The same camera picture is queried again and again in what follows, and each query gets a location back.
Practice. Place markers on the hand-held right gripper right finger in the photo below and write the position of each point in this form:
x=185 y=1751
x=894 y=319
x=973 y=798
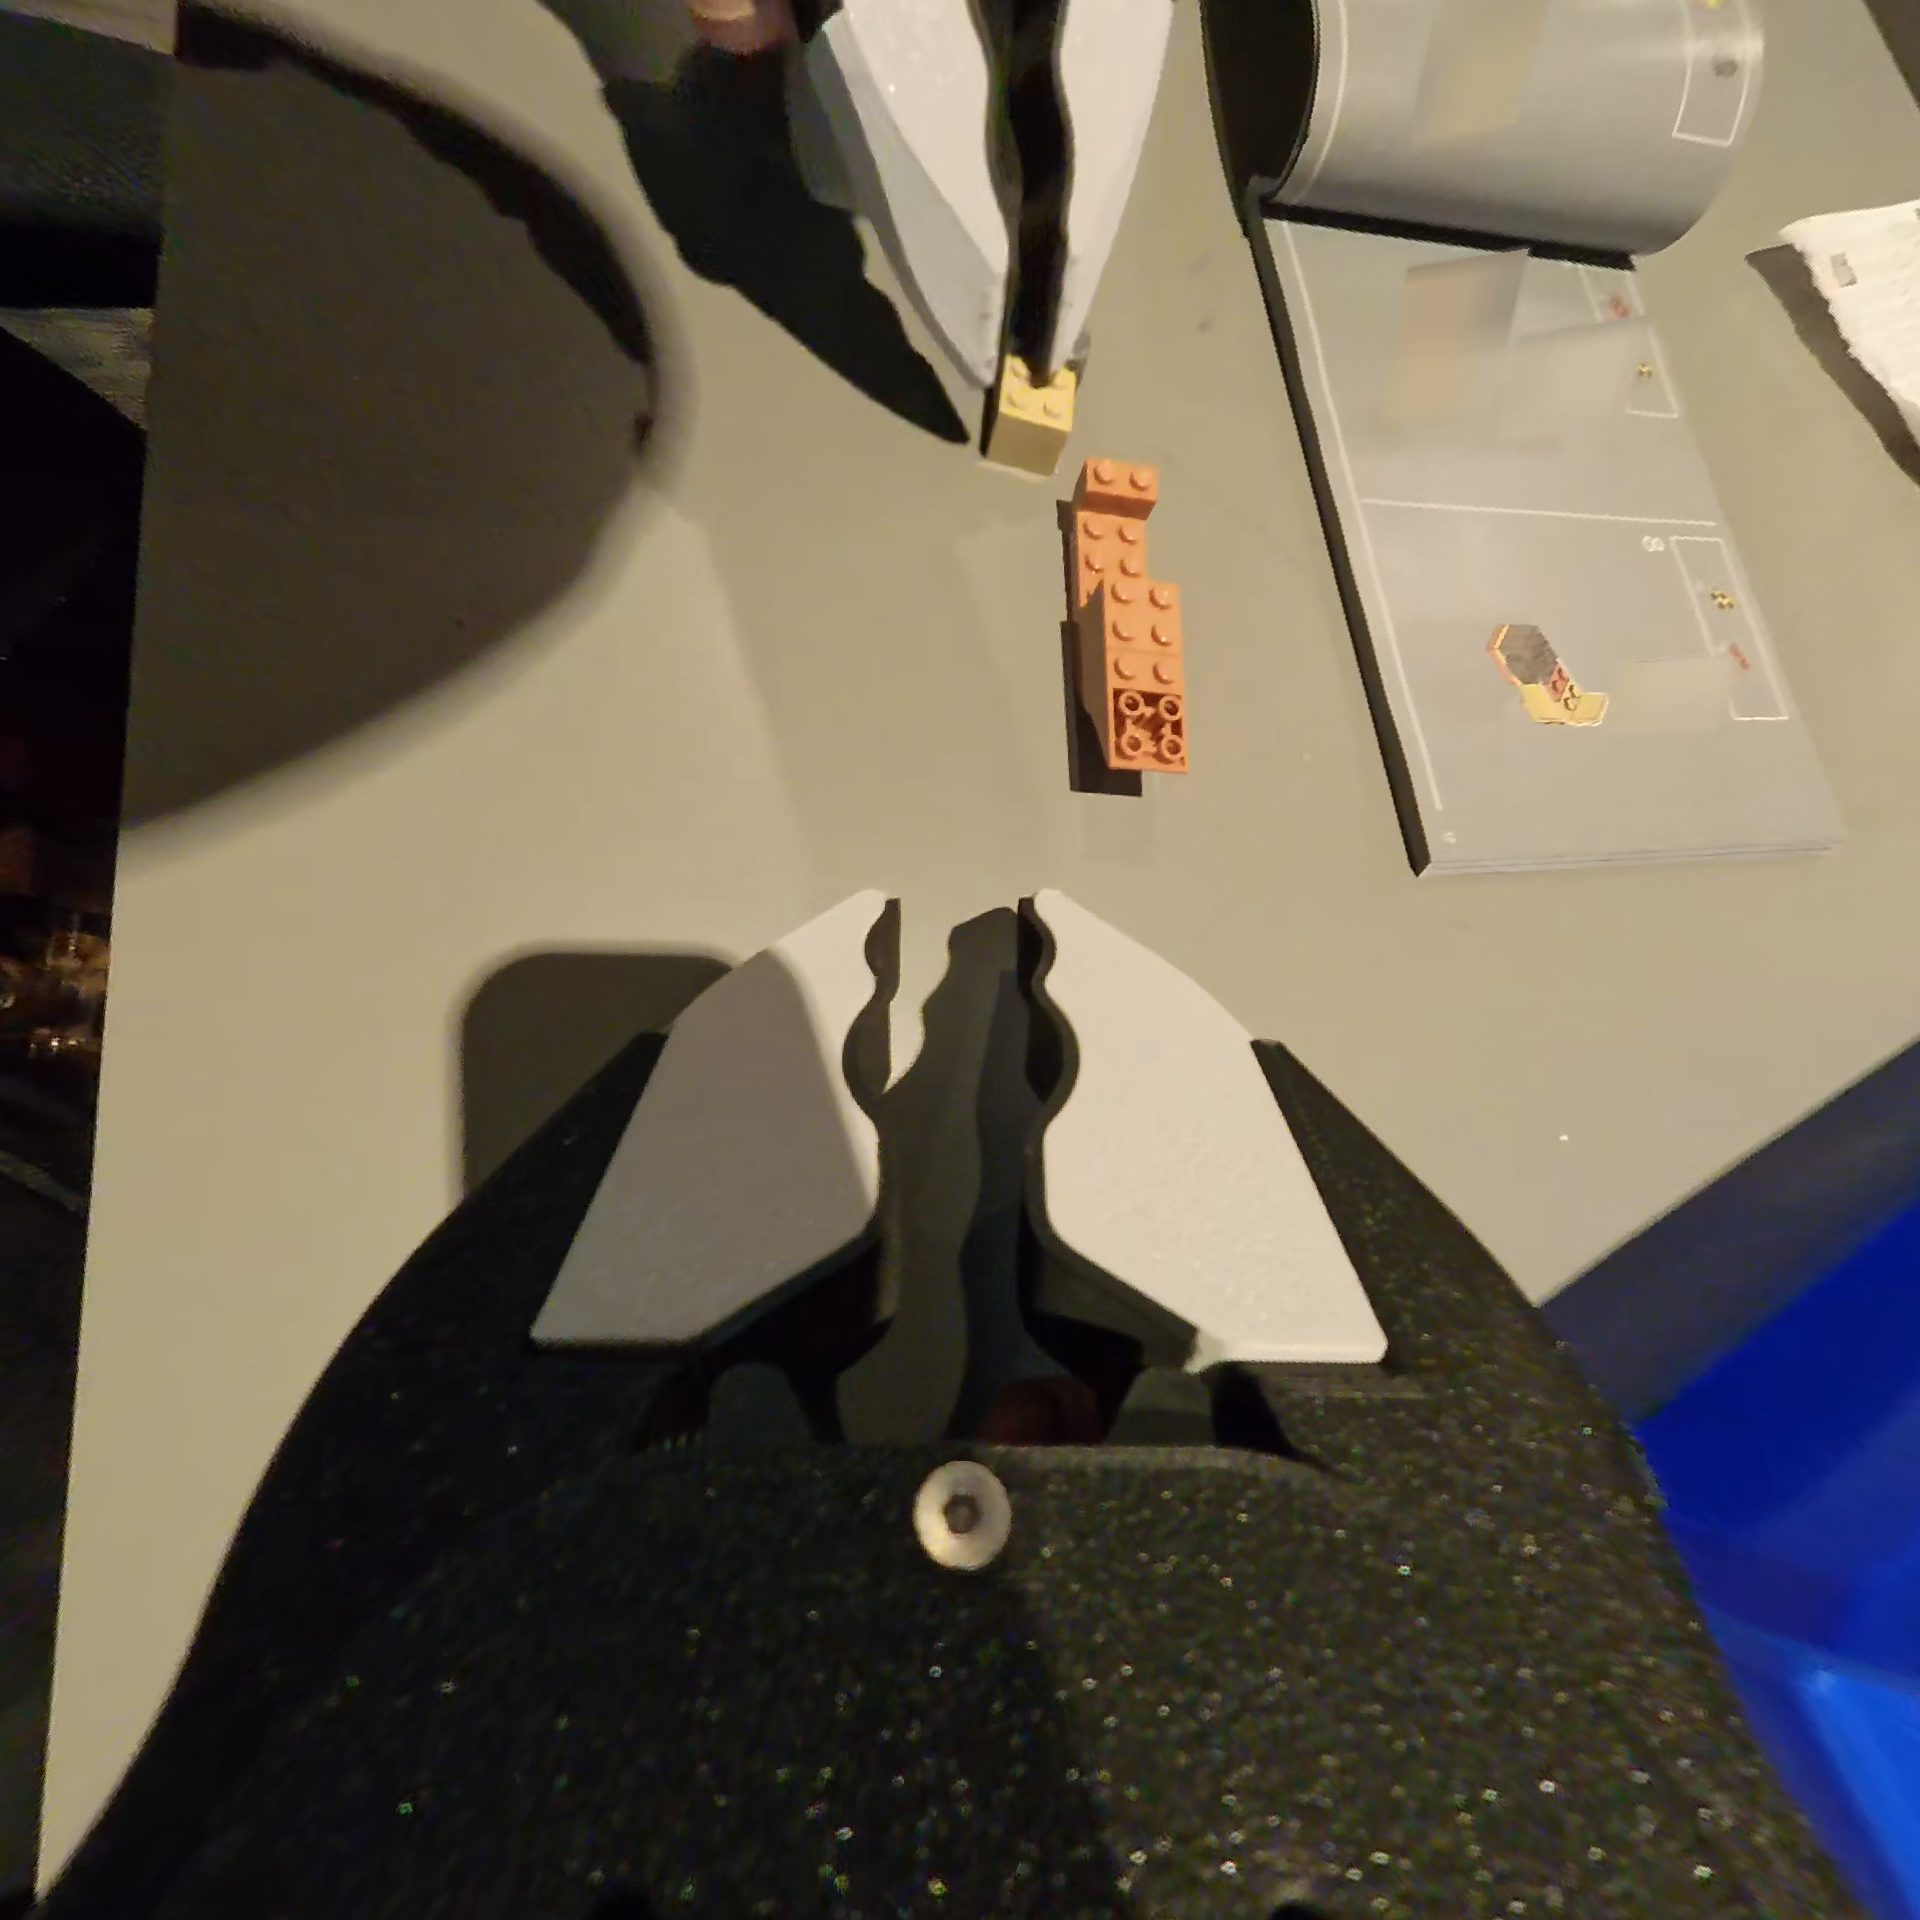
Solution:
x=1201 y=1184

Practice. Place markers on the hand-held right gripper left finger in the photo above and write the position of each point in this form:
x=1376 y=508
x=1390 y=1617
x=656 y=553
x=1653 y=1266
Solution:
x=720 y=1170

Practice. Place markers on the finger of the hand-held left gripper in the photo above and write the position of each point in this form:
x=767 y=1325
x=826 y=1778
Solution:
x=914 y=165
x=1118 y=134

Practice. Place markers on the tan toy brick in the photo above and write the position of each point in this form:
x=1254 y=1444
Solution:
x=1035 y=412

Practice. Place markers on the blue plastic bin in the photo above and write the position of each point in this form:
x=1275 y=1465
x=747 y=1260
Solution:
x=1801 y=1501

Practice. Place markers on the grey desk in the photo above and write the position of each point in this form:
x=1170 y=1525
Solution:
x=824 y=674

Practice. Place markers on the person's left hand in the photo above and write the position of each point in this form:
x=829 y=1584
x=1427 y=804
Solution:
x=742 y=23

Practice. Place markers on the orange brick assembly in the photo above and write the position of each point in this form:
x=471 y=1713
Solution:
x=1140 y=630

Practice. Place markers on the grey instruction booklet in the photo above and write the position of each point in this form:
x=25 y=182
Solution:
x=1575 y=450

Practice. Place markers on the crumpled white paper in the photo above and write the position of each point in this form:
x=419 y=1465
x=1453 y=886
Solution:
x=1860 y=301

